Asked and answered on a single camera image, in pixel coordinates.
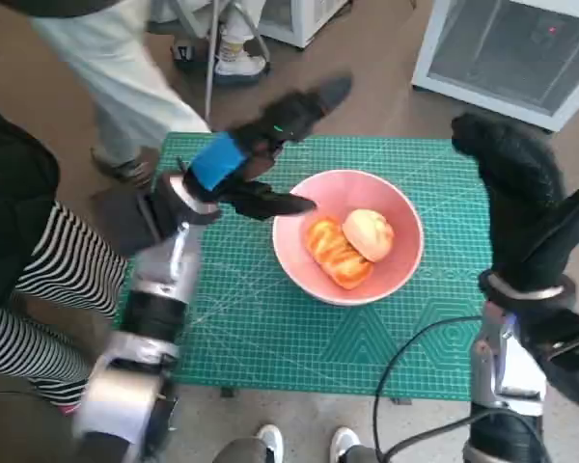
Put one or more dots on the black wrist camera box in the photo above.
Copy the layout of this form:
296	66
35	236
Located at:
140	222
569	347

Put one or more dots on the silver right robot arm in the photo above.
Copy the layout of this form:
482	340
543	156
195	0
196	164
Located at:
506	366

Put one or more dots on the person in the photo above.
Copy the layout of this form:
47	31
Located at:
116	72
236	58
270	439
14	193

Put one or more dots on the round toy bread bun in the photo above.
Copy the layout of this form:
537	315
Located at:
369	234

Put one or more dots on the pink bowl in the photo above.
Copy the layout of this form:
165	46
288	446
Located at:
405	217

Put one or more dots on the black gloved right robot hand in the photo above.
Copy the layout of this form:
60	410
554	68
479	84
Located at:
526	207

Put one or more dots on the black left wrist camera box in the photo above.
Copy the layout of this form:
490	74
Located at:
140	222

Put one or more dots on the grey chair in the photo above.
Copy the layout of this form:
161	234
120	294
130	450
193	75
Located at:
213	48

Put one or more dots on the small black table bracket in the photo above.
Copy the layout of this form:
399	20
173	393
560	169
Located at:
228	391
401	400

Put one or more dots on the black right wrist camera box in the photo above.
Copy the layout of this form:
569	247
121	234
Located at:
569	347

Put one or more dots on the braided toy bread loaf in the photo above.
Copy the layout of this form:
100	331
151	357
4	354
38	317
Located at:
333	260

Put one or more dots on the green cutting mat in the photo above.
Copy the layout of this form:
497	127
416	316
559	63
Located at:
270	337

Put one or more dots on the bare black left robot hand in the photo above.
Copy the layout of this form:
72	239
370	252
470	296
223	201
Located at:
222	161

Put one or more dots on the large white mesh cabinet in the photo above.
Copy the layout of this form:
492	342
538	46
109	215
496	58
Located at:
502	48

